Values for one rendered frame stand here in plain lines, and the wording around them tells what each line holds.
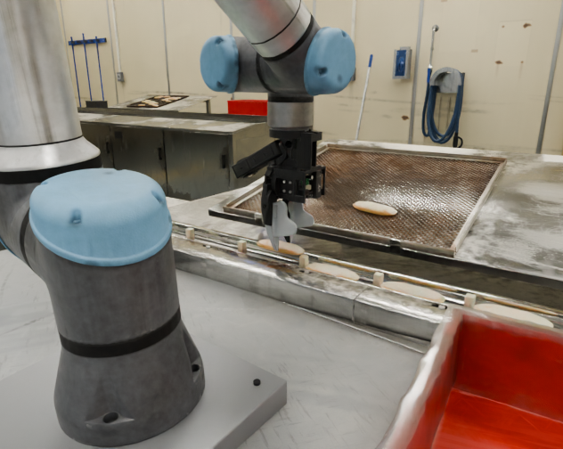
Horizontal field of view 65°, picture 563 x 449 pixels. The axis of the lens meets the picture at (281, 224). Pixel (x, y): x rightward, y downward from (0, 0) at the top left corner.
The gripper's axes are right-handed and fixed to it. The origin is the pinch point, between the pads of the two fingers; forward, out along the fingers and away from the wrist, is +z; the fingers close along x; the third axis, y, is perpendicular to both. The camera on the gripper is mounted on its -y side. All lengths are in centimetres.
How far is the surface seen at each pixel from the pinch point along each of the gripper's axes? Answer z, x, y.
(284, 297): 5.8, -9.1, 7.0
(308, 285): 2.8, -8.7, 11.2
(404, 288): 3.0, -0.8, 23.9
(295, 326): 7.0, -14.2, 12.3
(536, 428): 6.4, -18.1, 43.9
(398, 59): -47, 356, -108
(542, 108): -7, 370, 12
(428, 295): 3.0, -1.1, 27.7
